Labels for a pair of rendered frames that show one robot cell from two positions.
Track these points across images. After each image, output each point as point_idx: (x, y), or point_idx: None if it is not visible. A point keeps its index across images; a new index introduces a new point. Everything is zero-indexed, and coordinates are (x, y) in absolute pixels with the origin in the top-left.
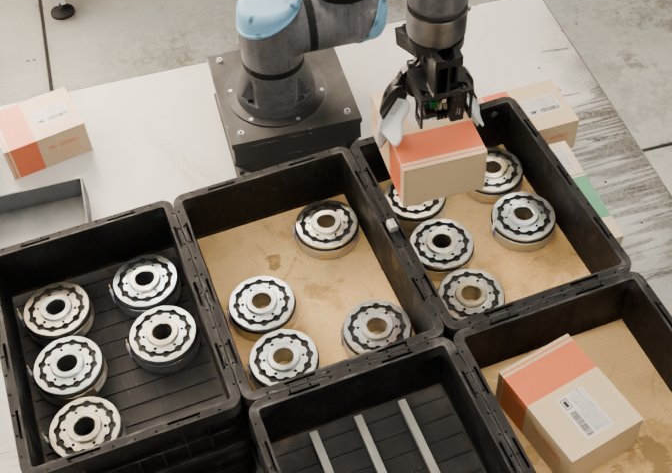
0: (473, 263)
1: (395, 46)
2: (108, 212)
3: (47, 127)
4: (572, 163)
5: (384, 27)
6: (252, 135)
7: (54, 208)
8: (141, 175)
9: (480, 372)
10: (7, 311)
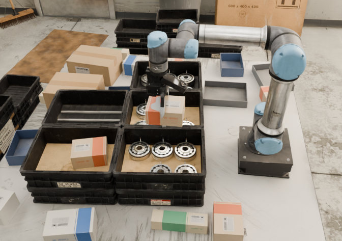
0: (154, 159)
1: (300, 205)
2: (236, 110)
3: None
4: (193, 222)
5: (256, 148)
6: (241, 131)
7: (243, 101)
8: (250, 119)
9: (105, 128)
10: (186, 68)
